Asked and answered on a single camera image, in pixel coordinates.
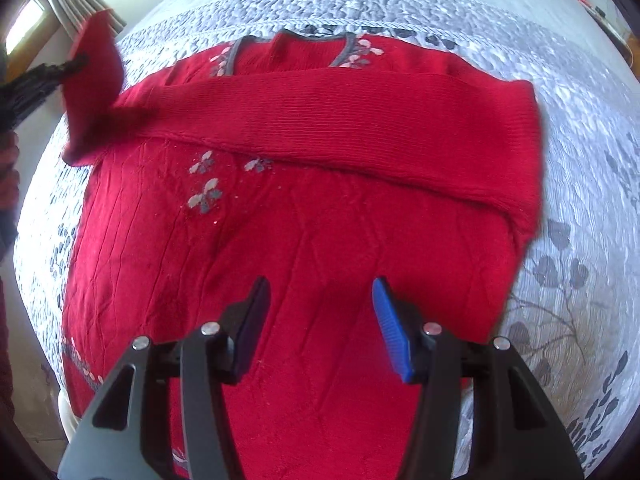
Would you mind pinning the person's left hand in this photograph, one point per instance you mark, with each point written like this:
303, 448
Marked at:
8, 170

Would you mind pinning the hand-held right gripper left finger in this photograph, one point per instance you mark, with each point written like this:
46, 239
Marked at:
254, 321

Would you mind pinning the red knit sweater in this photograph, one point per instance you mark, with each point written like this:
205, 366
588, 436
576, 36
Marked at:
300, 235

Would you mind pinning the person's dark red trouser leg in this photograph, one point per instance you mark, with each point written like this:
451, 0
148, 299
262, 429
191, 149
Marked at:
5, 340

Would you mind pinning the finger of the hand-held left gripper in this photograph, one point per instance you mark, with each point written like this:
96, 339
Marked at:
67, 67

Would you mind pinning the grey floral quilted bedspread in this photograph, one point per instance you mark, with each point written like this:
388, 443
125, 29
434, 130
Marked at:
575, 160

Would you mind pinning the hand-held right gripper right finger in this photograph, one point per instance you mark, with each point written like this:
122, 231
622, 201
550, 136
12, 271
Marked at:
392, 331

